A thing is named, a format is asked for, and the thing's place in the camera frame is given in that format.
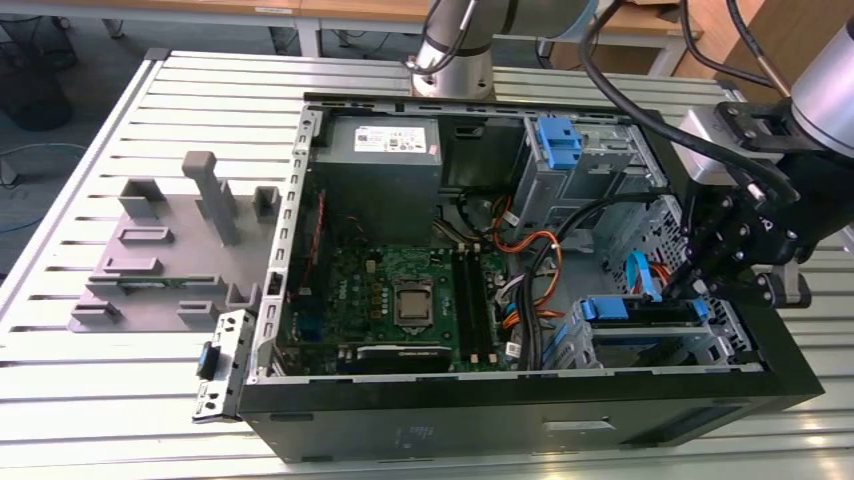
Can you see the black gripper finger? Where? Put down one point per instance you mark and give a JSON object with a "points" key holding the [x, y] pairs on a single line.
{"points": [[717, 230], [767, 290]]}

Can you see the hard disk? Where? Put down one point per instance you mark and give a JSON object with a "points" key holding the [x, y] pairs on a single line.
{"points": [[603, 310]]}

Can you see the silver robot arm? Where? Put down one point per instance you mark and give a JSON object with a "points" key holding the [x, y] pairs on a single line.
{"points": [[454, 75]]}

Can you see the metal disk bay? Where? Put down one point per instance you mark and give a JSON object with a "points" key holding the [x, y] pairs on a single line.
{"points": [[654, 330]]}

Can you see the metal drive cage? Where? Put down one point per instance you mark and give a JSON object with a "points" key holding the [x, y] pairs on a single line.
{"points": [[543, 200]]}

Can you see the blue drive latch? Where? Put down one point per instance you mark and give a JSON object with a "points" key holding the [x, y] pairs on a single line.
{"points": [[557, 145]]}

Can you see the wooden cabinet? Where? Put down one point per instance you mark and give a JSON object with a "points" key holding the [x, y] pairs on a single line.
{"points": [[794, 40]]}

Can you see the black RAM slot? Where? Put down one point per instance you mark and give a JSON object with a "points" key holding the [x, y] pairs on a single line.
{"points": [[483, 300], [464, 300]]}

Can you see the wooden desk white legs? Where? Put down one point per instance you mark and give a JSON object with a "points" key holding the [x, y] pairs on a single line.
{"points": [[641, 25]]}

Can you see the silver CPU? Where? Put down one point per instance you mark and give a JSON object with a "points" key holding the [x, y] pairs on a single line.
{"points": [[414, 306]]}

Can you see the CPU socket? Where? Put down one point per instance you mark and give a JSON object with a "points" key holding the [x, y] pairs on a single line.
{"points": [[415, 326]]}

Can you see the grey power supply unit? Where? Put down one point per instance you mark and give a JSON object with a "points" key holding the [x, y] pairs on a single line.
{"points": [[380, 200]]}

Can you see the black PC case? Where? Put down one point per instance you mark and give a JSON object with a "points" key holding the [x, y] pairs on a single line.
{"points": [[467, 415]]}

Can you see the black graphics card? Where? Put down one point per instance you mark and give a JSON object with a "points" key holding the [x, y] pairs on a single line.
{"points": [[403, 357]]}

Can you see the green motherboard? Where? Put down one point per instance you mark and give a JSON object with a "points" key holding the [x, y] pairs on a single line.
{"points": [[360, 270]]}

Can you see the blue expansion slot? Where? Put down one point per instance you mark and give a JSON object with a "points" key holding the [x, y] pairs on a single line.
{"points": [[310, 330]]}

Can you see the blue VGA port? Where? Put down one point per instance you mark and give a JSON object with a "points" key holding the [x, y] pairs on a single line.
{"points": [[207, 360]]}

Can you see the grey parts rack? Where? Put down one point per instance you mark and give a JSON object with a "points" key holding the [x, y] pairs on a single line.
{"points": [[167, 255]]}

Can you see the green RAM stick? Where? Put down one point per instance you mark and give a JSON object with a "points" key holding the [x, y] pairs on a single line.
{"points": [[150, 284]]}

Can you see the long wooden desk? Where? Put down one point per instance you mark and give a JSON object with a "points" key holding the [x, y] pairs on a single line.
{"points": [[200, 5]]}

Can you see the black waste bin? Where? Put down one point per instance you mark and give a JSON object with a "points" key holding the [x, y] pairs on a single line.
{"points": [[40, 100]]}

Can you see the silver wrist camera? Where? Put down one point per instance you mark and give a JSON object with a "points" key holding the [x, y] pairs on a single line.
{"points": [[703, 167]]}

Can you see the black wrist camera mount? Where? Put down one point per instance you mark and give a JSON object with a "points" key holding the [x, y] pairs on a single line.
{"points": [[737, 117]]}

